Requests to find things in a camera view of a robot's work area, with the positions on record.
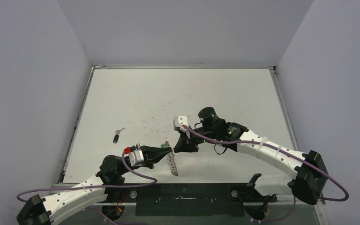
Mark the key with black head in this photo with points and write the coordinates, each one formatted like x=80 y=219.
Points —
x=117 y=135

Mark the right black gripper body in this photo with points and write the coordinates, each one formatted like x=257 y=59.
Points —
x=188 y=140

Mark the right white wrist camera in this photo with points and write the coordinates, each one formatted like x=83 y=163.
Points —
x=180 y=124

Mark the metal disc with keyrings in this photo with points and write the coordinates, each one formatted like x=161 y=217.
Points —
x=172 y=164

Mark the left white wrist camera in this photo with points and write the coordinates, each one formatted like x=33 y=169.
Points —
x=135 y=156

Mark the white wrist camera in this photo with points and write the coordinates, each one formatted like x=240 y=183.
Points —
x=135 y=156
x=180 y=124

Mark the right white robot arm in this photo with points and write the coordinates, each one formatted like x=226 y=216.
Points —
x=304 y=174

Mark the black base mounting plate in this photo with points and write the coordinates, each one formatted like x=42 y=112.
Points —
x=199 y=199

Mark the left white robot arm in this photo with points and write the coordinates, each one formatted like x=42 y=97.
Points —
x=53 y=209

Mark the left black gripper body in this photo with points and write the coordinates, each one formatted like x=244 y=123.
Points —
x=144 y=164

